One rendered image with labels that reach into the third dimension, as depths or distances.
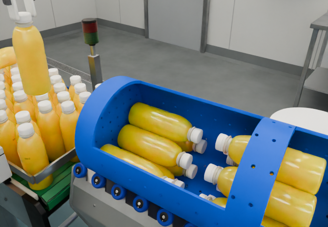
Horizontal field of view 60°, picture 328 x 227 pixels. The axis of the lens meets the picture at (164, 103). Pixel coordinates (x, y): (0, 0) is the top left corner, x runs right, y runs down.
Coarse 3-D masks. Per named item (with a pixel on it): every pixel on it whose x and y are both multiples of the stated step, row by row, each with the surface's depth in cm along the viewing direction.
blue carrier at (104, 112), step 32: (96, 96) 71; (128, 96) 85; (160, 96) 84; (192, 96) 71; (96, 128) 68; (224, 128) 78; (256, 128) 56; (288, 128) 56; (96, 160) 69; (224, 160) 80; (256, 160) 51; (160, 192) 60; (192, 192) 78; (256, 192) 50; (320, 192) 69; (224, 224) 54; (256, 224) 50; (320, 224) 67
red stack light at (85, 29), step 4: (84, 24) 119; (88, 24) 119; (92, 24) 119; (96, 24) 121; (84, 28) 120; (88, 28) 120; (92, 28) 120; (96, 28) 122; (84, 32) 121; (88, 32) 120; (92, 32) 121
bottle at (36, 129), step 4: (28, 120) 84; (32, 120) 87; (16, 124) 85; (32, 124) 85; (36, 124) 87; (16, 128) 84; (36, 128) 86; (16, 132) 84; (36, 132) 86; (40, 132) 88; (16, 136) 84; (40, 136) 88; (16, 140) 85
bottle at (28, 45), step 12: (24, 24) 68; (12, 36) 70; (24, 36) 69; (36, 36) 70; (24, 48) 70; (36, 48) 71; (24, 60) 71; (36, 60) 72; (24, 72) 73; (36, 72) 74; (48, 72) 78; (24, 84) 75; (36, 84) 75; (48, 84) 78
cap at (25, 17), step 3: (21, 12) 70; (24, 12) 70; (27, 12) 70; (21, 15) 67; (24, 15) 68; (27, 15) 68; (30, 15) 69; (21, 18) 68; (24, 18) 68; (27, 18) 68; (30, 18) 69; (18, 21) 68; (21, 21) 68; (24, 21) 68; (27, 21) 69; (30, 21) 69
